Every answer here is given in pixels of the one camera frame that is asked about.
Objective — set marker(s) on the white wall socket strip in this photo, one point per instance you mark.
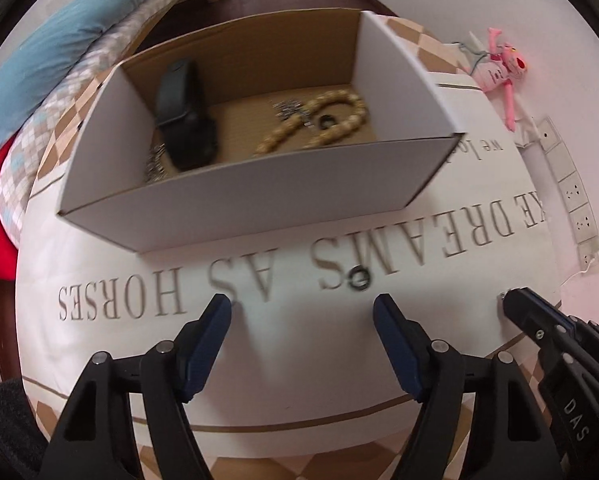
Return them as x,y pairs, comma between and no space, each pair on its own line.
573,195

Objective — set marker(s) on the white cardboard box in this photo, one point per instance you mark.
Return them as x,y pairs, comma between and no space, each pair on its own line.
246,68

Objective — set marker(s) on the patterned mattress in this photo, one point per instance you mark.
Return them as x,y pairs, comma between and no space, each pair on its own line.
20,168

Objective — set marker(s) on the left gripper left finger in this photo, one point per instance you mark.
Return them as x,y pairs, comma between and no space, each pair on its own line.
198,344

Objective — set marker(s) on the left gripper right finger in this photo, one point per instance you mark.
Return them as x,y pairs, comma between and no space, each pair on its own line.
406,345

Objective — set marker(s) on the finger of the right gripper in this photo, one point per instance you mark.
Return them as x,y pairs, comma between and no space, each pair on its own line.
529,312
577,322

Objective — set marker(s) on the checkered tablecloth with text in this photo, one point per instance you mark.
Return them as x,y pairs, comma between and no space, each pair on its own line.
302,386

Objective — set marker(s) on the black fitness band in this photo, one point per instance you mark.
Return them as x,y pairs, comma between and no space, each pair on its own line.
188,132

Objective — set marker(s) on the silver dangling earring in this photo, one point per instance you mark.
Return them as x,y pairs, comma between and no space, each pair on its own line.
288,108

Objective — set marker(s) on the blue quilt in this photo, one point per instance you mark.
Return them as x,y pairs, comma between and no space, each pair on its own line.
43,59

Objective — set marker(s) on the dark fuzzy stool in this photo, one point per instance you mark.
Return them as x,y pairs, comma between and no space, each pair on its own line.
21,440

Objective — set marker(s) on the pink panther plush toy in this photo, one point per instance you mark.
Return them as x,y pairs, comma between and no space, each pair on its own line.
499,67

